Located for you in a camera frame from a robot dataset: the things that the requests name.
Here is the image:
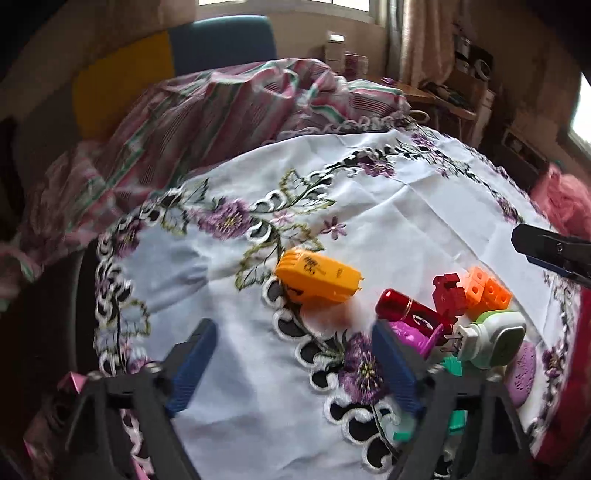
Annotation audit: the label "small pink carton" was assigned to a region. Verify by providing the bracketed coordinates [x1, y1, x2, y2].
[344, 53, 370, 79]

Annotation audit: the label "red metallic cylinder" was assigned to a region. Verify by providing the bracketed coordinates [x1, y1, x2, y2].
[375, 289, 455, 340]

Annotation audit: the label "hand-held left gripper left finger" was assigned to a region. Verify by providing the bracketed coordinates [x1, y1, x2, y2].
[65, 318, 219, 480]

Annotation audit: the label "white embroidered floral tablecloth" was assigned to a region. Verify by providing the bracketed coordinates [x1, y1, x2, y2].
[92, 124, 585, 476]

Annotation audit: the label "cluttered shelf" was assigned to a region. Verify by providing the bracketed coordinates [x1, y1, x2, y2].
[443, 23, 499, 107]

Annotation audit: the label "blue cushion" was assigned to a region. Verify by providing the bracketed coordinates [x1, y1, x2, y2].
[171, 15, 278, 77]

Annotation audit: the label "green and white plug adapter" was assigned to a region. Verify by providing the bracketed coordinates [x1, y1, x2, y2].
[443, 310, 528, 370]

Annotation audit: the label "pink green striped blanket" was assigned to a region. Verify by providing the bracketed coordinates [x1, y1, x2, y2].
[0, 58, 411, 315]

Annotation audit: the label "magenta plastic spool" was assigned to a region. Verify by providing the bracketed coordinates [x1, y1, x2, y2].
[388, 320, 444, 361]

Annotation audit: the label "beige curtain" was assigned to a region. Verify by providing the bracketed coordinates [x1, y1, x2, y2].
[385, 0, 455, 88]

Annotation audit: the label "yellow cushion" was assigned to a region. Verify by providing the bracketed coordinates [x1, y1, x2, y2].
[71, 32, 176, 139]

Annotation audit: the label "red cloth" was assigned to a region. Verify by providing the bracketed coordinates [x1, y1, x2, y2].
[531, 360, 591, 467]

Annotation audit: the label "purple round textured pad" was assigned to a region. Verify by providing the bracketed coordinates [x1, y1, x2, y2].
[505, 342, 539, 407]

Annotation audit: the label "teal plastic piece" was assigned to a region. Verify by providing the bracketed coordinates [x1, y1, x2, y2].
[393, 356, 468, 441]

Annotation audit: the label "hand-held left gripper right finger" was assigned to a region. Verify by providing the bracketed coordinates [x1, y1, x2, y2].
[372, 320, 536, 480]

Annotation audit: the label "orange plastic case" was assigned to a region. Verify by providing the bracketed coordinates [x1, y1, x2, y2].
[275, 248, 365, 306]

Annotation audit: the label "wooden desk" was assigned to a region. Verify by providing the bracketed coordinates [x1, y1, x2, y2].
[369, 76, 476, 139]

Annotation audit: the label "window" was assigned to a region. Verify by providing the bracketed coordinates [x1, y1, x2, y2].
[198, 0, 384, 26]

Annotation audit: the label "pink fuzzy cloth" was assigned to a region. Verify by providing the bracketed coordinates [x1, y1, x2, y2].
[529, 164, 591, 236]

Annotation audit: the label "orange plastic cube blocks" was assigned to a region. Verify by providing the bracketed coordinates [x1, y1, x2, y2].
[462, 267, 514, 319]

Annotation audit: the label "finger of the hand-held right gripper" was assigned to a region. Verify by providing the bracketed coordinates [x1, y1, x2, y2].
[512, 224, 591, 289]

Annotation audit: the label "dark red wooden puzzle piece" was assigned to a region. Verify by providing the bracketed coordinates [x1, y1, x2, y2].
[433, 272, 469, 324]

